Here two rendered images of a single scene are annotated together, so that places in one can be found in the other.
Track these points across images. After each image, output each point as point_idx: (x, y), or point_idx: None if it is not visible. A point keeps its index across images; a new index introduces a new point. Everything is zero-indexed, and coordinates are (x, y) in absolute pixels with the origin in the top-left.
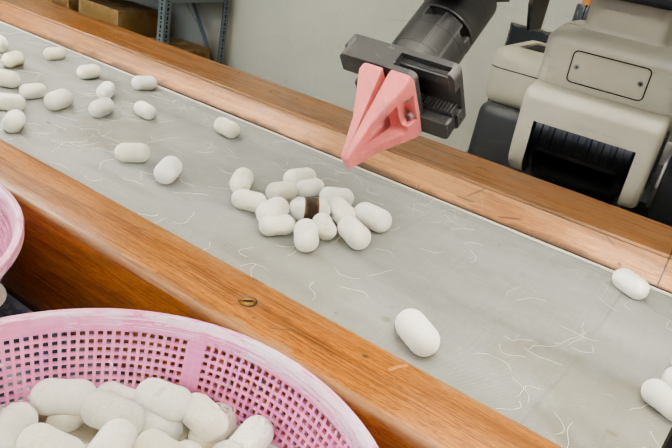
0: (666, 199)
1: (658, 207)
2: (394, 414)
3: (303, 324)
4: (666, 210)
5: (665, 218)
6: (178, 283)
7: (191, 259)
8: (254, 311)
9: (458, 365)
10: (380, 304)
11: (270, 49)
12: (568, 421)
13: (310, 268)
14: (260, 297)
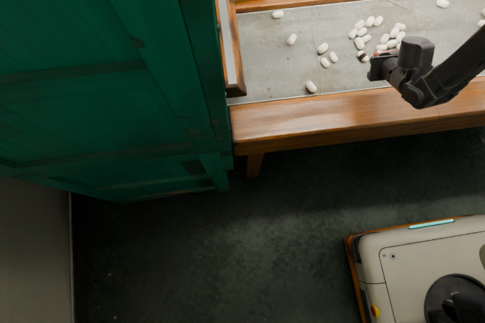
0: (477, 293)
1: (475, 291)
2: None
3: None
4: (470, 292)
5: (466, 291)
6: None
7: None
8: None
9: (431, 7)
10: (455, 11)
11: None
12: (408, 11)
13: (475, 9)
14: None
